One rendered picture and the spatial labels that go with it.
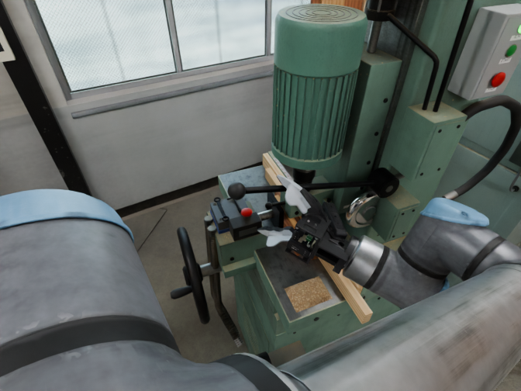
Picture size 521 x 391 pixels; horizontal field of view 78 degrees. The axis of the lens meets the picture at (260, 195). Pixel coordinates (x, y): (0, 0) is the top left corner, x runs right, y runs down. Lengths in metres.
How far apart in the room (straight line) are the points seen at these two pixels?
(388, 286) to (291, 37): 0.48
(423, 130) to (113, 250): 0.66
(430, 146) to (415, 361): 0.57
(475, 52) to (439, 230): 0.37
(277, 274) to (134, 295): 0.70
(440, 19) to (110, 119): 1.71
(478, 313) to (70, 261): 0.32
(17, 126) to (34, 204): 1.81
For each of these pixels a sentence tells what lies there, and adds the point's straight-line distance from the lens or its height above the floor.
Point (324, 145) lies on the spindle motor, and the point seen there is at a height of 1.23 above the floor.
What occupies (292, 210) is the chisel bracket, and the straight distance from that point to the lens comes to 0.89.
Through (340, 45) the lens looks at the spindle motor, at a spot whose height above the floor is 1.44.
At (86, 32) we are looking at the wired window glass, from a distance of 1.97.
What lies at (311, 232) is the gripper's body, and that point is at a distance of 0.60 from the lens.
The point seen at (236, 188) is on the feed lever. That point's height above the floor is 1.22.
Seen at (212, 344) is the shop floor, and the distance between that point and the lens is 1.77.
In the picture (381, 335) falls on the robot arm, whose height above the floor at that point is 1.39.
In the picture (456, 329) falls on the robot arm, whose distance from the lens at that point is 0.31.
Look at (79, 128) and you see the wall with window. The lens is 2.05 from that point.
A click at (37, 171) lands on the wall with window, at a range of 2.17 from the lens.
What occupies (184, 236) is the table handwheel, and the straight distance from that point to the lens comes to 0.90.
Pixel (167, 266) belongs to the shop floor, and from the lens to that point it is 2.07.
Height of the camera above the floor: 1.61
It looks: 41 degrees down
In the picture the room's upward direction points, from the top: straight up
